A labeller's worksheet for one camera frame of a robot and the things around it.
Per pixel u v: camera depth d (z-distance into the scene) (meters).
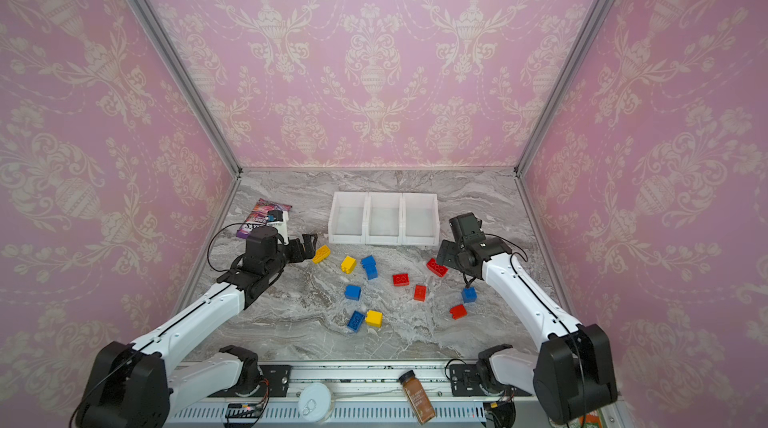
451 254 0.76
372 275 0.91
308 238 0.78
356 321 0.82
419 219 1.05
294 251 0.76
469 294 0.85
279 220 0.76
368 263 0.95
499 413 0.73
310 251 0.78
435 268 0.92
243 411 0.73
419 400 0.68
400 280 0.90
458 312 0.86
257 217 1.03
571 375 0.40
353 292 0.90
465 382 0.73
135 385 0.40
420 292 0.88
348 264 0.92
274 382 0.74
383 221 1.07
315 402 0.67
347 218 1.06
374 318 0.82
